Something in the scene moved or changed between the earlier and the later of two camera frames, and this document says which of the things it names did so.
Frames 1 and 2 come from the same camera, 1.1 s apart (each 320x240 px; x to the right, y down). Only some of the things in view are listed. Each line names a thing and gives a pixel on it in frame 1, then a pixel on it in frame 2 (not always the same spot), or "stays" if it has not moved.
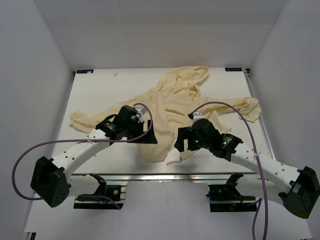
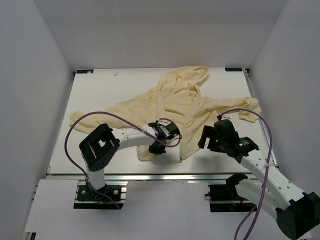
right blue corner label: x=233 y=69 stays
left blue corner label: x=84 y=71 stays
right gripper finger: x=183 y=133 -> x=208 y=132
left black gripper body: x=134 y=130 -> x=155 y=149
